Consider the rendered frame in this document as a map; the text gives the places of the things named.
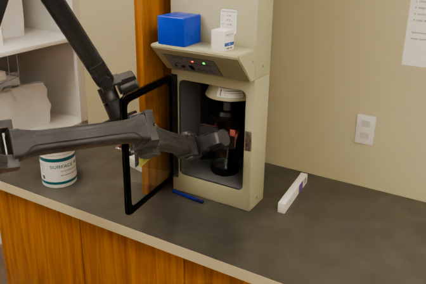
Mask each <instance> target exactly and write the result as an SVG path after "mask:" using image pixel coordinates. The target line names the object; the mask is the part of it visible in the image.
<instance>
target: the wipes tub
mask: <svg viewBox="0 0 426 284"><path fill-rule="evenodd" d="M39 160H40V166H41V176H42V183H43V185H45V186H47V187H50V188H62V187H66V186H70V185H71V184H73V183H75V182H76V180H77V169H76V160H75V151H70V152H61V153H53V154H48V155H41V156H39Z"/></svg>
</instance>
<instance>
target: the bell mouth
mask: <svg viewBox="0 0 426 284"><path fill-rule="evenodd" d="M205 95H206V96H207V97H209V98H211V99H213V100H218V101H229V102H236V101H246V95H245V93H244V92H243V91H242V90H238V89H231V88H227V87H221V86H214V85H209V86H208V88H207V90H206V92H205Z"/></svg>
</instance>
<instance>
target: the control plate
mask: <svg viewBox="0 0 426 284"><path fill-rule="evenodd" d="M163 55H164V56H165V57H166V58H167V60H168V61H169V63H170V64H171V65H172V66H173V68H178V69H182V70H189V71H194V72H200V73H205V74H212V75H219V76H223V75H222V73H221V72H220V70H219V69H218V67H217V65H216V64H215V63H214V61H209V60H201V59H196V58H188V57H184V56H176V55H168V54H163ZM191 61H194V63H193V62H191ZM202 62H204V63H205V64H203V63H202ZM175 64H176V65H177V66H175ZM182 65H184V66H185V67H186V68H183V67H182ZM189 65H191V66H193V67H194V69H195V70H192V69H191V68H190V67H189ZM198 68H200V69H199V70H198ZM204 69H207V70H206V71H205V70H204ZM211 70H213V72H211Z"/></svg>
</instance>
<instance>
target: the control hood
mask: <svg viewBox="0 0 426 284"><path fill-rule="evenodd" d="M151 47H152V49H153V50H154V51H155V52H156V54H157V55H158V56H159V58H160V59H161V60H162V61H163V63H164V64H165V66H166V67H167V68H172V69H176V70H182V69H178V68H173V66H172V65H171V64H170V63H169V61H168V60H167V58H166V57H165V56H164V55H163V54H168V55H176V56H184V57H188V58H196V59H201V60H209V61H214V63H215V64H216V65H217V67H218V69H219V70H220V72H221V73H222V75H223V76H219V75H213V76H218V77H225V78H229V79H236V80H241V81H247V82H252V81H254V80H255V52H256V50H255V49H250V48H241V47H235V46H234V49H231V50H228V51H218V50H214V49H211V43H207V42H199V43H196V44H192V45H190V46H187V47H178V46H170V45H165V44H159V43H158V42H154V43H152V44H151ZM184 71H188V72H194V71H189V70H184ZM194 73H199V74H205V73H200V72H194ZM206 75H212V74H206Z"/></svg>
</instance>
